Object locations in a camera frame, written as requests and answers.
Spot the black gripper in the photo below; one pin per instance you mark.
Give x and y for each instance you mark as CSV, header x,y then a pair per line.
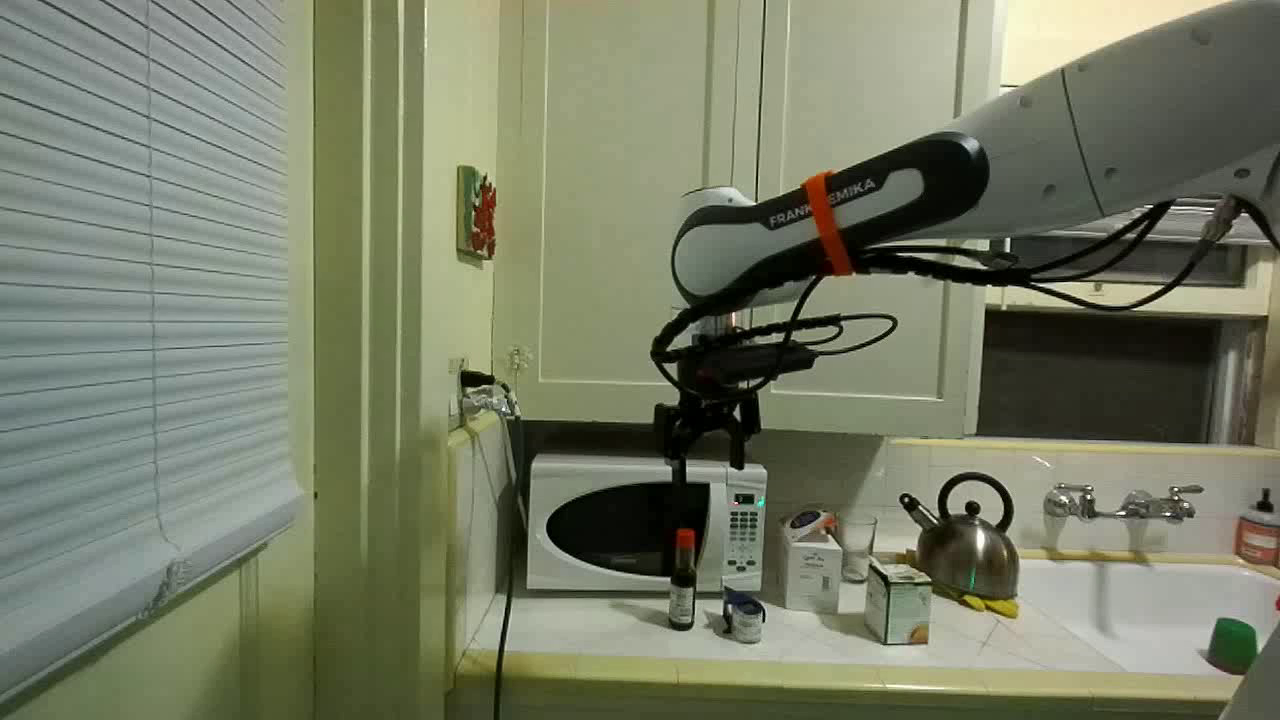
x,y
718,393

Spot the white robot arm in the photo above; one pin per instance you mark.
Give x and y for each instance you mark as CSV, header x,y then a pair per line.
x,y
1128,130

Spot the white carton orange top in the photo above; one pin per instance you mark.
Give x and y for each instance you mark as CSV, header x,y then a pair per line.
x,y
814,563

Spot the white microwave oven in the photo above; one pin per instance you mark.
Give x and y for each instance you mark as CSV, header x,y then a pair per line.
x,y
610,521

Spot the dark bottle red cap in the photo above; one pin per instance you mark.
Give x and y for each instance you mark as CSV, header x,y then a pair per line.
x,y
681,595

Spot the clear drinking glass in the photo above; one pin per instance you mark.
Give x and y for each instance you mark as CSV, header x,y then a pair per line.
x,y
863,549

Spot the white green small box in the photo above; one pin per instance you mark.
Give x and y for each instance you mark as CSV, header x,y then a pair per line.
x,y
897,607

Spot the yellow sponge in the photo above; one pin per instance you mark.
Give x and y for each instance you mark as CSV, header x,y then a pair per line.
x,y
1009,608

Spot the white sink basin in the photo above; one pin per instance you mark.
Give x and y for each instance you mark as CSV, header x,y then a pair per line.
x,y
1151,617

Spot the red soap bottle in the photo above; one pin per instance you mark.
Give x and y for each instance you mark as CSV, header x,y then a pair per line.
x,y
1256,534

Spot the green cup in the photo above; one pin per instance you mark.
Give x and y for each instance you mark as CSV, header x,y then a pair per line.
x,y
1234,644

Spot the white window blind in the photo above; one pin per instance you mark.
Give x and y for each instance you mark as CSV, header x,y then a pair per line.
x,y
141,315

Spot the wall power outlet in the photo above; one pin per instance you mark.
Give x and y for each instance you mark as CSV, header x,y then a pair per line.
x,y
464,376

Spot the red green wall decoration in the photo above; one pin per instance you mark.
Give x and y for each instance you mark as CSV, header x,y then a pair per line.
x,y
473,215

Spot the chrome wall faucet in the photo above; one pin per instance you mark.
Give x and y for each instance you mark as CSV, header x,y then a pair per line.
x,y
1079,502

